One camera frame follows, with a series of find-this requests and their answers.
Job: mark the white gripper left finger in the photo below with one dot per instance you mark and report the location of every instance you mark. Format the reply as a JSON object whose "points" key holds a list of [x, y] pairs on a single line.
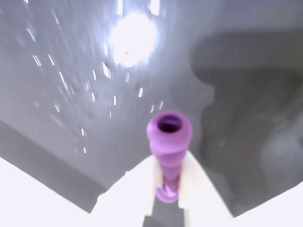
{"points": [[127, 196]]}

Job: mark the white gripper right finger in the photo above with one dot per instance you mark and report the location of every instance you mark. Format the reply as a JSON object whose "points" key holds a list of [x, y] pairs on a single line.
{"points": [[203, 196]]}

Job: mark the purple rubber pen grip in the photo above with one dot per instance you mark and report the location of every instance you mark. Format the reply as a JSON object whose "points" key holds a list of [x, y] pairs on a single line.
{"points": [[169, 153]]}

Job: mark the dark grey glossy mat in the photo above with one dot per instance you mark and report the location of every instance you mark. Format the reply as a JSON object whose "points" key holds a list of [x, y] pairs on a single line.
{"points": [[118, 94]]}

